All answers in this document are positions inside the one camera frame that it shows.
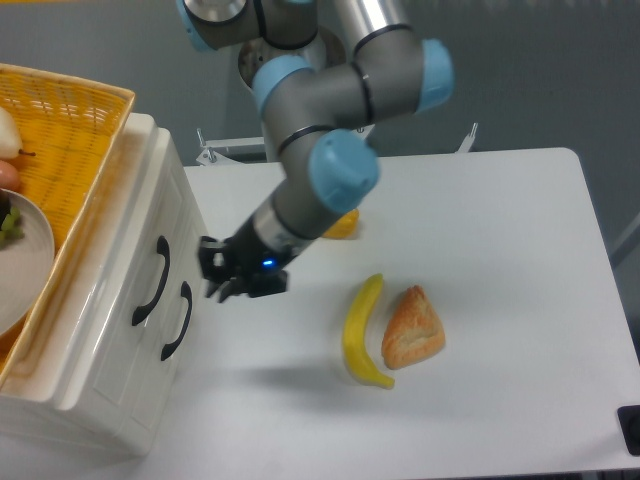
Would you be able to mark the dark purple grapes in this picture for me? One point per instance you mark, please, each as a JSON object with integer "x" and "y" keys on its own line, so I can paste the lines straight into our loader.
{"x": 10, "y": 217}

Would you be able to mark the yellow wicker basket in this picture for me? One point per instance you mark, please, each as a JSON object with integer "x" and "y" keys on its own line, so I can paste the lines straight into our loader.
{"x": 71, "y": 125}

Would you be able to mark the grey plate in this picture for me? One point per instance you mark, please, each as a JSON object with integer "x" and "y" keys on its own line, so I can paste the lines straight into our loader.
{"x": 26, "y": 263}

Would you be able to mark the yellow bell pepper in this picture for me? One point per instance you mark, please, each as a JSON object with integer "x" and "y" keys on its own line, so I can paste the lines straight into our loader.
{"x": 343, "y": 228}

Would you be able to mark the black lower drawer handle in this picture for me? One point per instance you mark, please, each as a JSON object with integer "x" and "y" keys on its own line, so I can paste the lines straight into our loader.
{"x": 181, "y": 328}

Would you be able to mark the black corner object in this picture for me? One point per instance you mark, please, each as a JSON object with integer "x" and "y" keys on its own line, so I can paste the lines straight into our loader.
{"x": 629, "y": 420}

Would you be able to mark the white pear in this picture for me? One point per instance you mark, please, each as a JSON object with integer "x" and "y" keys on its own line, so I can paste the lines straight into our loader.
{"x": 11, "y": 145}

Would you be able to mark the yellow banana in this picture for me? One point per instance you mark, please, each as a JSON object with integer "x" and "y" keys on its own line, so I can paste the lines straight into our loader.
{"x": 353, "y": 340}

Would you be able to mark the white drawer cabinet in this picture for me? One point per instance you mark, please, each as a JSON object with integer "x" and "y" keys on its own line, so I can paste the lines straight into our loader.
{"x": 30, "y": 395}

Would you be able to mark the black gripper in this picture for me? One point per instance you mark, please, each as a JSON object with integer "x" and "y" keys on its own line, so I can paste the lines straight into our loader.
{"x": 252, "y": 262}

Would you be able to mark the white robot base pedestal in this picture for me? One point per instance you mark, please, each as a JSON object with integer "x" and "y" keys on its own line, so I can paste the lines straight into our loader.
{"x": 326, "y": 50}

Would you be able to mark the triangular puff pastry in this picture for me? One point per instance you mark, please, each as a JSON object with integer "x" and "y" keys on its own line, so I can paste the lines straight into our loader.
{"x": 414, "y": 333}

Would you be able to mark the white top drawer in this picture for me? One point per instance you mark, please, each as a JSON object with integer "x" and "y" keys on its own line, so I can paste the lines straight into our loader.
{"x": 117, "y": 372}

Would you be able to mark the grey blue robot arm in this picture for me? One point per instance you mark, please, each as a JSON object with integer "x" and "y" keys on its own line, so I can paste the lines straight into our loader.
{"x": 310, "y": 116}

